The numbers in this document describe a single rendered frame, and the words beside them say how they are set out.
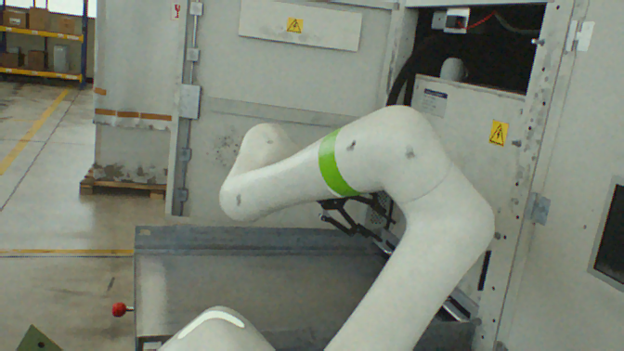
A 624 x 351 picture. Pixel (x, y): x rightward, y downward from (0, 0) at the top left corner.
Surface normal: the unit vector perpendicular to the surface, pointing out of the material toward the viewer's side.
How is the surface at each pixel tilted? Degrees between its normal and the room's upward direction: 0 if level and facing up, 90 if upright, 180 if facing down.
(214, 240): 90
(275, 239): 90
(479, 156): 90
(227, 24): 90
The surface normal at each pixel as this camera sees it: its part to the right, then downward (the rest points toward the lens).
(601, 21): -0.94, -0.05
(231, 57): 0.00, 0.23
